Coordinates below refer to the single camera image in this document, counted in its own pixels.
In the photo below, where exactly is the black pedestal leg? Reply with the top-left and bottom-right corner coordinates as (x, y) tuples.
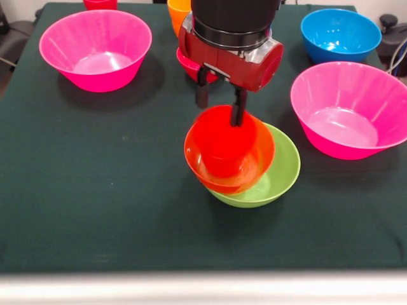
(379, 14), (407, 60)

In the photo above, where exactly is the orange cup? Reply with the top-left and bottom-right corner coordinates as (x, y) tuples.
(167, 0), (193, 39)

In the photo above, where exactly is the red cup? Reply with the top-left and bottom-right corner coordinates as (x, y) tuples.
(193, 104), (258, 179)

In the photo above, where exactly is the small crimson bowl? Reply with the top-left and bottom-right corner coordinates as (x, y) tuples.
(176, 47), (220, 85)

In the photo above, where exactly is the green bowl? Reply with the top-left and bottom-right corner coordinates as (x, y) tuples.
(205, 123), (301, 209)

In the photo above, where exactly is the crimson cup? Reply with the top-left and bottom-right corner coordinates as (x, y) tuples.
(83, 0), (118, 11)

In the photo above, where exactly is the orange bowl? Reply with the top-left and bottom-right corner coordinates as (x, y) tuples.
(183, 109), (276, 196)

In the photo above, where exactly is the large pink bowl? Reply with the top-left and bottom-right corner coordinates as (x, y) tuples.
(290, 61), (407, 161)
(38, 9), (153, 93)

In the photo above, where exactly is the dark green tablecloth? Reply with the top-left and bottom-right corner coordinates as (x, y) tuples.
(0, 2), (407, 274)

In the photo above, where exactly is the blue bowl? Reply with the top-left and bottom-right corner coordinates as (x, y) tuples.
(300, 8), (382, 64)

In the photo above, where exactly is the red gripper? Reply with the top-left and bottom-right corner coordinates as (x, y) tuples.
(177, 15), (285, 128)

